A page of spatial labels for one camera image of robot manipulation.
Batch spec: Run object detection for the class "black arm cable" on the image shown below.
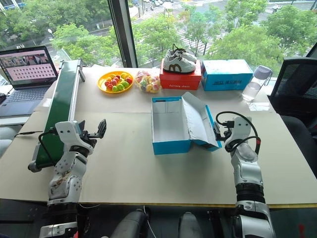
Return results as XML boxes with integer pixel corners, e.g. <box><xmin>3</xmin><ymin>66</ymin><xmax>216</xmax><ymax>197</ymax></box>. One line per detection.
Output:
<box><xmin>38</xmin><ymin>127</ymin><xmax>58</xmax><ymax>166</ymax></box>
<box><xmin>215</xmin><ymin>111</ymin><xmax>262</xmax><ymax>155</ymax></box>

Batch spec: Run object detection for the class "black mesh office chair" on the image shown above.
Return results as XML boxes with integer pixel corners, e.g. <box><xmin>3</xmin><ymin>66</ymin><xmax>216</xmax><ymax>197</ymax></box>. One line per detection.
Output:
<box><xmin>266</xmin><ymin>56</ymin><xmax>317</xmax><ymax>179</ymax></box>

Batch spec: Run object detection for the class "grey open laptop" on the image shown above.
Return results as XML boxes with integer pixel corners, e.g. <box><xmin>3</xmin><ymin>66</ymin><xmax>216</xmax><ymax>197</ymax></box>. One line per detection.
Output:
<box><xmin>0</xmin><ymin>45</ymin><xmax>59</xmax><ymax>118</ymax></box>

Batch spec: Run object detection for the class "dark window frame pillar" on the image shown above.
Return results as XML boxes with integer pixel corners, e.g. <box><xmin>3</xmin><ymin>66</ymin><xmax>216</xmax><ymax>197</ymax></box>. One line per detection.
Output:
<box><xmin>107</xmin><ymin>0</ymin><xmax>138</xmax><ymax>68</ymax></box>

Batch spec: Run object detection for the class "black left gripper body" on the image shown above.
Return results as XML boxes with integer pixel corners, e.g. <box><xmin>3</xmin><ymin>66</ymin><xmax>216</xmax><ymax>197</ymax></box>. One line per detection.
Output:
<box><xmin>80</xmin><ymin>129</ymin><xmax>100</xmax><ymax>150</ymax></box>

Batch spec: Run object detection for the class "blue shoe box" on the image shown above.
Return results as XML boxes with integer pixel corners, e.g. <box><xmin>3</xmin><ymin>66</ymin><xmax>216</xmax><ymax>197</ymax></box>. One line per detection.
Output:
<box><xmin>201</xmin><ymin>59</ymin><xmax>254</xmax><ymax>92</ymax></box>
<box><xmin>151</xmin><ymin>91</ymin><xmax>223</xmax><ymax>155</ymax></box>

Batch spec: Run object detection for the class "clear water bottle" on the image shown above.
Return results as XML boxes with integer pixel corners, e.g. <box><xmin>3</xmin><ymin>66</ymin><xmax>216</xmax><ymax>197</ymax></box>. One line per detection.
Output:
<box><xmin>242</xmin><ymin>64</ymin><xmax>273</xmax><ymax>102</ymax></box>

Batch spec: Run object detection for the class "yellow plastic plate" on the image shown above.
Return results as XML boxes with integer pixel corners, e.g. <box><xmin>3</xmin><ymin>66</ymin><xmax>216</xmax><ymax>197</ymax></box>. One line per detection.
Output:
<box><xmin>97</xmin><ymin>70</ymin><xmax>135</xmax><ymax>94</ymax></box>

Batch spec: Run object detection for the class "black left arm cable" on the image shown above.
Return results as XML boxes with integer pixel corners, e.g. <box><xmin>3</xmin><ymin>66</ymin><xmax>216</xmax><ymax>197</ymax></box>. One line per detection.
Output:
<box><xmin>38</xmin><ymin>127</ymin><xmax>58</xmax><ymax>166</ymax></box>

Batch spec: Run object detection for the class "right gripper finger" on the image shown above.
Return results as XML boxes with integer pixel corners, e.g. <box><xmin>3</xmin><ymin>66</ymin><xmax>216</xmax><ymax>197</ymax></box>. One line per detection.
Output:
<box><xmin>213</xmin><ymin>121</ymin><xmax>222</xmax><ymax>142</ymax></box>

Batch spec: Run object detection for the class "clear bag of toy fruit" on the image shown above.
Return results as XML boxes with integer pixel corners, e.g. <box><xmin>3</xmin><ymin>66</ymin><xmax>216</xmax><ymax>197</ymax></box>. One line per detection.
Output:
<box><xmin>134</xmin><ymin>70</ymin><xmax>163</xmax><ymax>94</ymax></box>

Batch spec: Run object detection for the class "dark grey rounded shape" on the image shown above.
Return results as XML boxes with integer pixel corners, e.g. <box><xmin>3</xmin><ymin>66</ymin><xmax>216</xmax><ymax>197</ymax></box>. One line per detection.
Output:
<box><xmin>178</xmin><ymin>211</ymin><xmax>199</xmax><ymax>238</ymax></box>

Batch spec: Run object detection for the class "white brown children's sneaker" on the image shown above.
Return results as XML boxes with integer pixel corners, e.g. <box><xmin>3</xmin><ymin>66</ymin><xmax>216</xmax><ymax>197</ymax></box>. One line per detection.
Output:
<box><xmin>166</xmin><ymin>44</ymin><xmax>198</xmax><ymax>65</ymax></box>
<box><xmin>163</xmin><ymin>55</ymin><xmax>197</xmax><ymax>74</ymax></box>

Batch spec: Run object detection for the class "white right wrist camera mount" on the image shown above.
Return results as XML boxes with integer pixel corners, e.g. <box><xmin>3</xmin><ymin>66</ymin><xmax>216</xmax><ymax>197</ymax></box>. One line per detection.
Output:
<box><xmin>229</xmin><ymin>116</ymin><xmax>254</xmax><ymax>146</ymax></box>

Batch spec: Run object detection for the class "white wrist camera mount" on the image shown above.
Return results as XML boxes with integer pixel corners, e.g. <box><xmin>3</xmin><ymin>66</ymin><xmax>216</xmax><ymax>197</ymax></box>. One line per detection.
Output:
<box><xmin>54</xmin><ymin>120</ymin><xmax>95</xmax><ymax>152</ymax></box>
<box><xmin>229</xmin><ymin>116</ymin><xmax>254</xmax><ymax>146</ymax></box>

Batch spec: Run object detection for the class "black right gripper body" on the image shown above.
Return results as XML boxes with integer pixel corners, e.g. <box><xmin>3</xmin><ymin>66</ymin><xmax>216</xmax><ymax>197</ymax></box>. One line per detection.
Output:
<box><xmin>219</xmin><ymin>127</ymin><xmax>235</xmax><ymax>144</ymax></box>

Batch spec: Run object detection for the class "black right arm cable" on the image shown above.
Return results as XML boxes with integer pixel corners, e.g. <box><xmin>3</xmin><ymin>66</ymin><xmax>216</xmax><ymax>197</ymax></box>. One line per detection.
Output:
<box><xmin>215</xmin><ymin>111</ymin><xmax>262</xmax><ymax>155</ymax></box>

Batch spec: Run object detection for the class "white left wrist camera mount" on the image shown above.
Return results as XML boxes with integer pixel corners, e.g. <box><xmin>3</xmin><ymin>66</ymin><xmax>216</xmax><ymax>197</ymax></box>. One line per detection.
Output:
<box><xmin>54</xmin><ymin>120</ymin><xmax>95</xmax><ymax>152</ymax></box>

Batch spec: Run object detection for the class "green conveyor belt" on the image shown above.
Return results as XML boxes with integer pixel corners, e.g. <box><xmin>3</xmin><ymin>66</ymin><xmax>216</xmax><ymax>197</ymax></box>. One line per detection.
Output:
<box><xmin>27</xmin><ymin>59</ymin><xmax>86</xmax><ymax>173</ymax></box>

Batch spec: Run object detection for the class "red shoe box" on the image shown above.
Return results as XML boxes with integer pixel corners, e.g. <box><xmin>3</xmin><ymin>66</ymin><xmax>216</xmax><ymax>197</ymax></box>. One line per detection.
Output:
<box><xmin>159</xmin><ymin>59</ymin><xmax>202</xmax><ymax>91</ymax></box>

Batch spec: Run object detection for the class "thin black cable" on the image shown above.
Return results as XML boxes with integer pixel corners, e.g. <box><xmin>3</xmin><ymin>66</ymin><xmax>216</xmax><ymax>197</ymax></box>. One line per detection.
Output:
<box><xmin>14</xmin><ymin>130</ymin><xmax>44</xmax><ymax>138</ymax></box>

